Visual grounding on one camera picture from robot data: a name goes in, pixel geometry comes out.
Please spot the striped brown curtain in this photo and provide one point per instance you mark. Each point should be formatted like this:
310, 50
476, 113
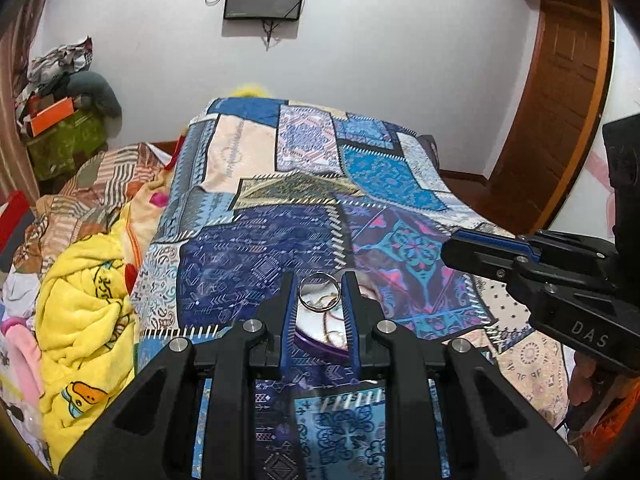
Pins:
19, 23

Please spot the dark green pillow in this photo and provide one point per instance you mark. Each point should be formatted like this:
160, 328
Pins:
96, 88

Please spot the brown wooden door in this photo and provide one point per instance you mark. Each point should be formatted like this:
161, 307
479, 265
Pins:
558, 114

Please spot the pink heart wall sticker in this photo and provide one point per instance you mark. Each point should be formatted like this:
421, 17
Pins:
597, 166

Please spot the dark blue chair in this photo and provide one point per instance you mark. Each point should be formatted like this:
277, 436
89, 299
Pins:
429, 145

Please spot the purple heart-shaped tin box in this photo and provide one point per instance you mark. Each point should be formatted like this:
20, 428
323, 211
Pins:
320, 327

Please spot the orange shoe box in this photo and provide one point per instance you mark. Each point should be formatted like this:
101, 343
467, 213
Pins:
45, 112

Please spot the red box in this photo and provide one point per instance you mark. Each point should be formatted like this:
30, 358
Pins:
15, 219

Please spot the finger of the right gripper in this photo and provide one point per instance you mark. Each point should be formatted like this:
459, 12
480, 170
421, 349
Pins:
513, 246
513, 271

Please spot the blue patchwork bedspread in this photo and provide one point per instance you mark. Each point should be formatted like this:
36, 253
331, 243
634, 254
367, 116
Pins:
266, 186

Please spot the yellow cartoon blanket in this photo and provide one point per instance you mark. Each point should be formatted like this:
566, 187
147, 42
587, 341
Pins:
85, 328

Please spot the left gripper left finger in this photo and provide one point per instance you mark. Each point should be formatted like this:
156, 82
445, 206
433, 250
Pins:
192, 396

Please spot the green patterned storage box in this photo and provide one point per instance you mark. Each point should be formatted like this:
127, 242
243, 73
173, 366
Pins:
61, 148

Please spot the pink plush toy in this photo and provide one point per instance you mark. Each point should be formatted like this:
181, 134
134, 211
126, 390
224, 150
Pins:
25, 357

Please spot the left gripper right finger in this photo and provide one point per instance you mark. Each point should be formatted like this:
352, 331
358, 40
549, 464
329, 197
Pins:
449, 413

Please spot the striped beige blanket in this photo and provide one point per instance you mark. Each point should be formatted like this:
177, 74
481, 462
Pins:
88, 203

